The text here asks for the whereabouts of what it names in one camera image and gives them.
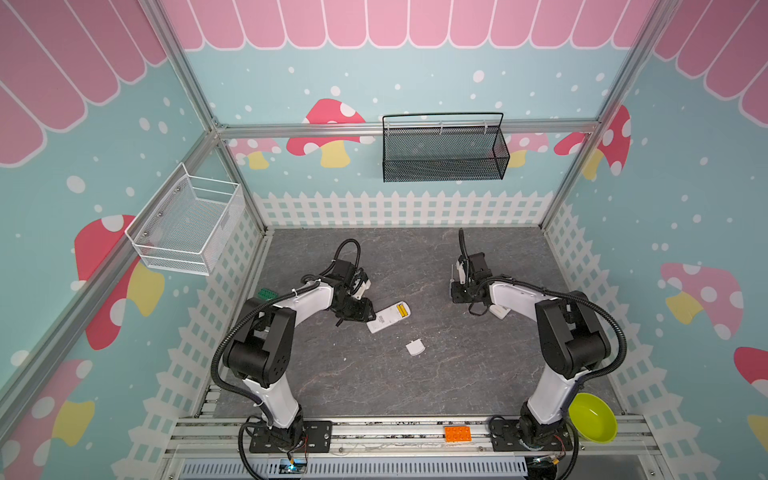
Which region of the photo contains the white battery cover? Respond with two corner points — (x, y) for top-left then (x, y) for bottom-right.
(406, 339), (426, 356)

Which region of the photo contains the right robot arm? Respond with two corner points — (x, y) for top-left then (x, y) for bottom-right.
(450, 230), (628, 450)

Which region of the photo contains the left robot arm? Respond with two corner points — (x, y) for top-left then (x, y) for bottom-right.
(210, 238), (376, 451)

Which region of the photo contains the green toy brick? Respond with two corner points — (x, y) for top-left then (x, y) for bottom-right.
(256, 288), (278, 301)

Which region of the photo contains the lime green bowl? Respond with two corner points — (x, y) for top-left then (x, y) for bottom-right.
(568, 393), (618, 444)

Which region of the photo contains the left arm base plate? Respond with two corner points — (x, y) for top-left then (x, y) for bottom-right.
(246, 419), (333, 454)

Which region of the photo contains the orange toy brick on rail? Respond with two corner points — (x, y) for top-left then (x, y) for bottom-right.
(444, 425), (472, 443)

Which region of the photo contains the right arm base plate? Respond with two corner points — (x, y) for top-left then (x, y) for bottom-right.
(487, 415), (573, 453)

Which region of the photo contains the black mesh wall basket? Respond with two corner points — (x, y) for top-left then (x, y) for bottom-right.
(381, 112), (511, 183)

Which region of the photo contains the white wire wall basket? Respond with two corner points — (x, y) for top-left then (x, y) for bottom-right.
(125, 164), (245, 276)

